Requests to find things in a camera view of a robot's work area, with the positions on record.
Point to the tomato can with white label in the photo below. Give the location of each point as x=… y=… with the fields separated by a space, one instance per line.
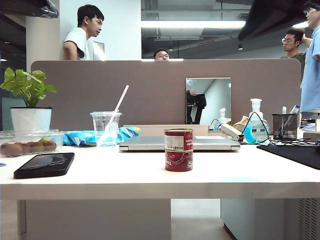
x=178 y=139

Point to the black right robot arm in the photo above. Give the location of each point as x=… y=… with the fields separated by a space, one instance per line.
x=272 y=17

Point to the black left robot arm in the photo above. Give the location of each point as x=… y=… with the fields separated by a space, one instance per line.
x=22 y=6

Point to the red tomato paste can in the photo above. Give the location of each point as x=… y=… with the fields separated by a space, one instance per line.
x=178 y=161

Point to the long beige box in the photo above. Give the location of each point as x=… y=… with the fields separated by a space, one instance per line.
x=150 y=130

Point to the silver closed laptop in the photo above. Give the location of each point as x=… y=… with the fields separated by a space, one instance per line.
x=140 y=143

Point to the brown fabric desk divider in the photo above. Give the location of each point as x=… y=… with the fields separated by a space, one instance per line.
x=125 y=80

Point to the clear plastic cup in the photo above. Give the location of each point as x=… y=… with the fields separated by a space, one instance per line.
x=100 y=125

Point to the square frameless mirror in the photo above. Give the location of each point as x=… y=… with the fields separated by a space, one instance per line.
x=217 y=95

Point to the seated man with glasses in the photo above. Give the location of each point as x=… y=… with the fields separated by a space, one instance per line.
x=161 y=54

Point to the beige stapler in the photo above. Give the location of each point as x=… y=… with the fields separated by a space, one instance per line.
x=231 y=130

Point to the crumpled brown paper bag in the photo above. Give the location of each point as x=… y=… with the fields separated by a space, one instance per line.
x=240 y=121

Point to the blue snack bag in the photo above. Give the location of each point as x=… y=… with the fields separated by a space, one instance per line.
x=75 y=137

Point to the blue hand sanitizer pump bottle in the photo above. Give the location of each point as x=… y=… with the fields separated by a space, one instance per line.
x=257 y=130

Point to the long ceiling light strip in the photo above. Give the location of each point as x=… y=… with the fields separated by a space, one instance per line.
x=195 y=24

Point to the clear plastic fruit container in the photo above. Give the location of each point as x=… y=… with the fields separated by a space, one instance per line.
x=57 y=138

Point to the man in white t-shirt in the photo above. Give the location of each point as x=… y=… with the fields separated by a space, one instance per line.
x=75 y=42

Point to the beige desk support panel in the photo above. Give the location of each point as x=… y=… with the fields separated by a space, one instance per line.
x=100 y=220

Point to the black smartphone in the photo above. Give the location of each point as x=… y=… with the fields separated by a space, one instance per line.
x=45 y=165

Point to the black mesh pen holder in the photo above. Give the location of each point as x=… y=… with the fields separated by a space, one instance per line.
x=285 y=127

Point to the white plant pot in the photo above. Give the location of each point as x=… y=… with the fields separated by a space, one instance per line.
x=31 y=118

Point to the white marker with blue cap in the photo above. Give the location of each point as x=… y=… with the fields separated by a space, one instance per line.
x=294 y=109

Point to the green leafy plant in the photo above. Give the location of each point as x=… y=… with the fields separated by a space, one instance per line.
x=27 y=85

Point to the black mouse mat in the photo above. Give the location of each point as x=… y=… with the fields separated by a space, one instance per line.
x=295 y=153

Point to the grey under-desk cabinet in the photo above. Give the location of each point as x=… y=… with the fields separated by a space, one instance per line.
x=262 y=220

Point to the large brown kiwi fruit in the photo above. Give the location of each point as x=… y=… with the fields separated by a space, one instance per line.
x=11 y=149

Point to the man in olive shirt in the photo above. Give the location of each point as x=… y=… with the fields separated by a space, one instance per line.
x=291 y=43

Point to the man in blue shirt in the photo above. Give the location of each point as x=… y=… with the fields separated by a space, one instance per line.
x=311 y=75

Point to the framed wall picture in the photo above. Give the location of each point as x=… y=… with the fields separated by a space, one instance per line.
x=99 y=51

